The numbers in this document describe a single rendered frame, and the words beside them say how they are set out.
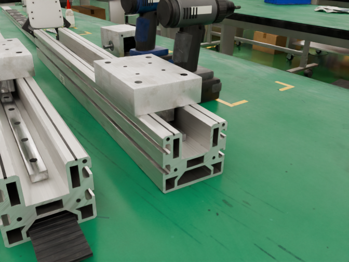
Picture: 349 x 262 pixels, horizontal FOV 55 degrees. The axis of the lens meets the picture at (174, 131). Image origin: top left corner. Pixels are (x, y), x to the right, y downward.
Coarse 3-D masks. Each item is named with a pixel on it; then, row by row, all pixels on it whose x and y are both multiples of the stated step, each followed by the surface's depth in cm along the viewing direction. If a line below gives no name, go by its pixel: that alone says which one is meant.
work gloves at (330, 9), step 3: (321, 6) 227; (324, 6) 232; (327, 6) 231; (315, 9) 228; (318, 9) 224; (321, 9) 230; (324, 9) 222; (327, 9) 224; (330, 9) 222; (333, 9) 220; (336, 9) 218; (339, 9) 216; (342, 9) 215; (345, 9) 216; (348, 9) 216; (327, 12) 219; (348, 12) 217
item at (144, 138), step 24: (48, 48) 92; (72, 48) 95; (96, 48) 82; (72, 72) 72; (96, 96) 61; (96, 120) 64; (120, 120) 52; (144, 120) 45; (192, 120) 48; (216, 120) 45; (120, 144) 55; (144, 144) 46; (168, 144) 42; (192, 144) 48; (216, 144) 46; (144, 168) 48; (168, 168) 44; (192, 168) 46; (216, 168) 50
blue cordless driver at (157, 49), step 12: (120, 0) 82; (132, 0) 79; (144, 0) 80; (156, 0) 83; (132, 12) 81; (144, 12) 84; (156, 12) 85; (144, 24) 85; (156, 24) 87; (144, 36) 86; (144, 48) 87; (156, 48) 90; (168, 60) 91
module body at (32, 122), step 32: (0, 96) 60; (32, 96) 52; (0, 128) 42; (32, 128) 51; (64, 128) 42; (0, 160) 35; (32, 160) 41; (64, 160) 36; (0, 192) 35; (32, 192) 37; (64, 192) 37; (0, 224) 34
